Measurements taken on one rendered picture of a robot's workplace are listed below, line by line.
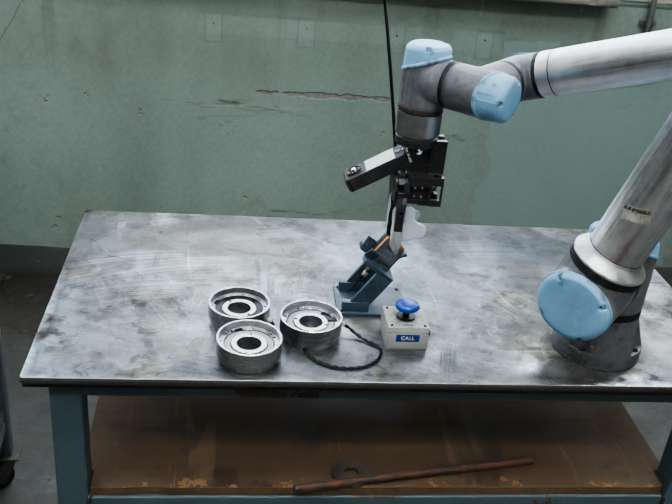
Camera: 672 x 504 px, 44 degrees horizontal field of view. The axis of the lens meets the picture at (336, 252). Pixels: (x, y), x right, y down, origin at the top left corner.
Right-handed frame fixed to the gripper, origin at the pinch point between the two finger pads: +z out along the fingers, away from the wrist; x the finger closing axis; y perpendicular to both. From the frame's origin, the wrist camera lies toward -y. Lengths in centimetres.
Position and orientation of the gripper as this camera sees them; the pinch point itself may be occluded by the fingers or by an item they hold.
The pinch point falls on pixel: (390, 241)
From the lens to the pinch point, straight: 149.5
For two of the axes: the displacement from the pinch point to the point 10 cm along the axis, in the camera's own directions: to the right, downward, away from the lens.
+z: -0.9, 8.9, 4.6
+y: 9.9, 0.4, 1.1
